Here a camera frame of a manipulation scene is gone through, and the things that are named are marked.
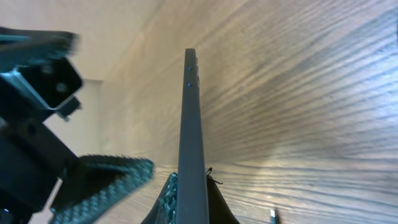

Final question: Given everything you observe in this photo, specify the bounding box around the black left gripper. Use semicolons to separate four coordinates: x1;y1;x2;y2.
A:
1;27;83;223

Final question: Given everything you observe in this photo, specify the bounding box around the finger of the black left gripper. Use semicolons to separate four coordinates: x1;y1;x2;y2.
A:
49;155;154;224

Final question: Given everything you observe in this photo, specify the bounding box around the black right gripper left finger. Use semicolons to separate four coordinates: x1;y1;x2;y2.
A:
141;172;178;224

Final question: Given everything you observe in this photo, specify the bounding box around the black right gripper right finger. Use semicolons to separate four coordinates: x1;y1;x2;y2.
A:
206;167;239;224

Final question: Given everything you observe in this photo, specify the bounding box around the blue Galaxy smartphone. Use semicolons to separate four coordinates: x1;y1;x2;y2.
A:
176;49;210;224

